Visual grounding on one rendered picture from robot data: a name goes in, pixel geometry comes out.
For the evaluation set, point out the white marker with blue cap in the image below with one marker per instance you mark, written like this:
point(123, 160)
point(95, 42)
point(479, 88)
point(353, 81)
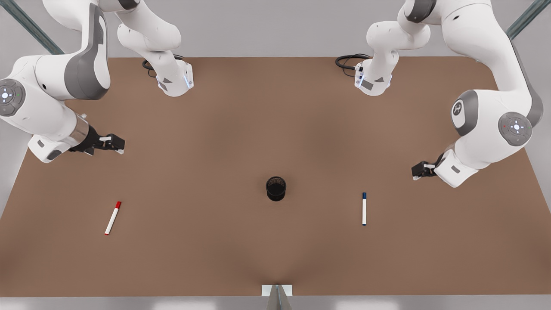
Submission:
point(364, 209)

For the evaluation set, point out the black mesh pen holder cup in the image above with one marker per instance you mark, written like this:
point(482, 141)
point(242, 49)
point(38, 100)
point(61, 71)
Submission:
point(276, 188)

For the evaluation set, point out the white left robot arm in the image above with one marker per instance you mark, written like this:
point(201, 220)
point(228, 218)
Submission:
point(486, 107)

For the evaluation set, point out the white marker with red cap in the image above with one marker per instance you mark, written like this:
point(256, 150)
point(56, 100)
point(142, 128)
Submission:
point(112, 218)

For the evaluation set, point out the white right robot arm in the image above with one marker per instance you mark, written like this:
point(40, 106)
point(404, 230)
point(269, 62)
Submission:
point(47, 90)

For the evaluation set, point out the silver frame post with foot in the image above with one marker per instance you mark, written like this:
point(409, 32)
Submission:
point(277, 297)

